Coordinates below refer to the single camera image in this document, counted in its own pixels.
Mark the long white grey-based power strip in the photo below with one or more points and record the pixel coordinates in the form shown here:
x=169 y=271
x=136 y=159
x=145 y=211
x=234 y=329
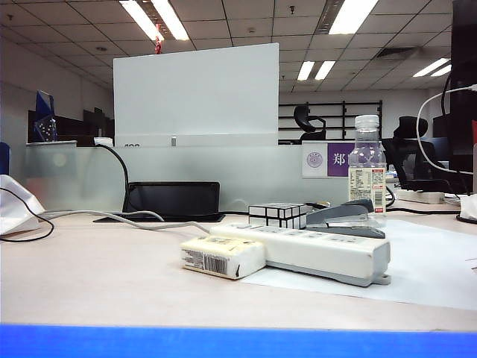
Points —
x=313 y=248

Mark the blue edge strip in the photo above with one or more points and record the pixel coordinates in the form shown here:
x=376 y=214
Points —
x=238 y=341

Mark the white power strip with adapter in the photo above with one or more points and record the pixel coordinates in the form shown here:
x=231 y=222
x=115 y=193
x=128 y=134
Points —
x=421 y=197

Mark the frosted glass partition panel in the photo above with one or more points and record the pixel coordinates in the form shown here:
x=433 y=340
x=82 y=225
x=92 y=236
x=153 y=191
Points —
x=242 y=179

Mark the silver mirror puzzle cube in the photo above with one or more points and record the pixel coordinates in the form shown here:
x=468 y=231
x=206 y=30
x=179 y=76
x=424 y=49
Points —
x=277 y=215

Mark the white packaged soap bar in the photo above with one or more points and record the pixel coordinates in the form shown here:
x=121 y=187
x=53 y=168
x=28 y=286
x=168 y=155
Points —
x=220 y=255

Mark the purple white name sign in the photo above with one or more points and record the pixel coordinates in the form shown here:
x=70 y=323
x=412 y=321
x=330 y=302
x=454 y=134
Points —
x=318 y=160

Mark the black office chair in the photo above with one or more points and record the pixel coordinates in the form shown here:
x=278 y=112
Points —
x=410 y=128
x=305 y=117

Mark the large white panel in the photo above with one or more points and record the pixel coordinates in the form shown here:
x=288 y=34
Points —
x=197 y=93

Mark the grey stapler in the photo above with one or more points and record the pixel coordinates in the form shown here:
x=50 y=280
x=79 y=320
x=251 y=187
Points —
x=341 y=217

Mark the black shelf rack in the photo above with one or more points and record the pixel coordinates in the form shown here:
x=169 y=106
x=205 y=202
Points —
x=341 y=112

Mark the fluorescent ceiling light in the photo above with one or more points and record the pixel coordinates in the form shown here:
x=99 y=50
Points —
x=429 y=68
x=325 y=70
x=306 y=71
x=143 y=20
x=443 y=70
x=354 y=16
x=171 y=20

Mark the clear plastic drink bottle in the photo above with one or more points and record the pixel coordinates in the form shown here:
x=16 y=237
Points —
x=367 y=186

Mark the red hanging ornament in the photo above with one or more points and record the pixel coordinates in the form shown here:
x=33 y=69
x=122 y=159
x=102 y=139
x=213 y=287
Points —
x=159 y=41

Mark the blue glass trophy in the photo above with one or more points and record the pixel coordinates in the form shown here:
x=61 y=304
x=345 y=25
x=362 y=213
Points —
x=45 y=119

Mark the ceiling air vent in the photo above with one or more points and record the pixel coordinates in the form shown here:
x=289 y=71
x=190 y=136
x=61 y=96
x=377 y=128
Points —
x=398 y=53

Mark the white paper sheet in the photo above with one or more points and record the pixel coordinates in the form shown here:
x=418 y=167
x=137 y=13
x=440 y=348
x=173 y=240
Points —
x=428 y=261

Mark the tall black computer case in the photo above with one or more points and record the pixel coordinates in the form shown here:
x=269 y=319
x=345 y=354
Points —
x=466 y=44

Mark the white wall plug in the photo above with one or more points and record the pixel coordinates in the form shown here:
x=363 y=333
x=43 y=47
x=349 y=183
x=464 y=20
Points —
x=103 y=141

